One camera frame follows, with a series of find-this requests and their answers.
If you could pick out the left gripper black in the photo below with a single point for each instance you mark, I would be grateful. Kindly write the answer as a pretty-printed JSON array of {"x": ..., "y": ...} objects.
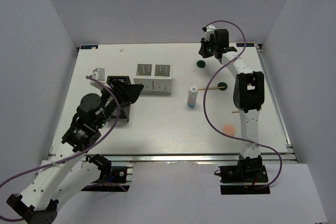
[{"x": 129, "y": 94}]

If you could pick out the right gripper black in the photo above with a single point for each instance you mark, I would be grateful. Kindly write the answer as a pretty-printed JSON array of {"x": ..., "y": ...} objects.
[{"x": 202, "y": 50}]

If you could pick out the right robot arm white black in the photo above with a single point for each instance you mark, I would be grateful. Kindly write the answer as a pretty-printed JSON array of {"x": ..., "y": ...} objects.
[{"x": 248, "y": 94}]

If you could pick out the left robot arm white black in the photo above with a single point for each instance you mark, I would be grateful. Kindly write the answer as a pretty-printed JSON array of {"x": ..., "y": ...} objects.
[{"x": 56, "y": 183}]

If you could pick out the dark green round puff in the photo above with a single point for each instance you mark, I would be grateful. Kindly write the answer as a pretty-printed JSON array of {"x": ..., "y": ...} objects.
[
  {"x": 222, "y": 86},
  {"x": 201, "y": 64}
]

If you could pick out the black mesh organizer box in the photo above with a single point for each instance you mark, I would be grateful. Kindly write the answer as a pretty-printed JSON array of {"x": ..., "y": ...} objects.
[{"x": 123, "y": 113}]

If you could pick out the white slotted organizer box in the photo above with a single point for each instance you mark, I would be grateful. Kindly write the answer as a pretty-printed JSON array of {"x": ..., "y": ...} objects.
[{"x": 156, "y": 78}]

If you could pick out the white spray bottle teal base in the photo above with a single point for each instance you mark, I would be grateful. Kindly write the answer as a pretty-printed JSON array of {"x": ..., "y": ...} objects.
[{"x": 192, "y": 96}]

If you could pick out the blue label sticker right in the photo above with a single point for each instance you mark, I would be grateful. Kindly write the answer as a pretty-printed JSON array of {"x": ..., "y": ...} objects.
[{"x": 248, "y": 44}]

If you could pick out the blue label sticker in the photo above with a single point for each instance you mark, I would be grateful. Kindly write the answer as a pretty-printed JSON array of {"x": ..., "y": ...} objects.
[
  {"x": 88, "y": 47},
  {"x": 248, "y": 44}
]

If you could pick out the blue label sticker left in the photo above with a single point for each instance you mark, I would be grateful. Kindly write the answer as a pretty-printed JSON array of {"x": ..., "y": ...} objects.
[{"x": 88, "y": 47}]

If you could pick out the peach round powder puff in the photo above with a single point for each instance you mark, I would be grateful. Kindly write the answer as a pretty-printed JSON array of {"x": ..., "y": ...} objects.
[{"x": 229, "y": 129}]

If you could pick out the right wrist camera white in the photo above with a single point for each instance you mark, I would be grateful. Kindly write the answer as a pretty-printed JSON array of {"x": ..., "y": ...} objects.
[{"x": 209, "y": 30}]

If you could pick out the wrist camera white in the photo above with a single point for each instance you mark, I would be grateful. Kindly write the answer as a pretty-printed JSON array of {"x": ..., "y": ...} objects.
[
  {"x": 209, "y": 30},
  {"x": 98, "y": 74}
]

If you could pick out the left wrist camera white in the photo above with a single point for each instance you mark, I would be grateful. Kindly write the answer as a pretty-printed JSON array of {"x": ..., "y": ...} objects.
[{"x": 98, "y": 74}]

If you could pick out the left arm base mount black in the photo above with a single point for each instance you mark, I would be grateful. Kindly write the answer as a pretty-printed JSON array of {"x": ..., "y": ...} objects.
[{"x": 118, "y": 179}]

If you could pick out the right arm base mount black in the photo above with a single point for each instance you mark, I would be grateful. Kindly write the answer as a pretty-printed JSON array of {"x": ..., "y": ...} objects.
[{"x": 232, "y": 182}]

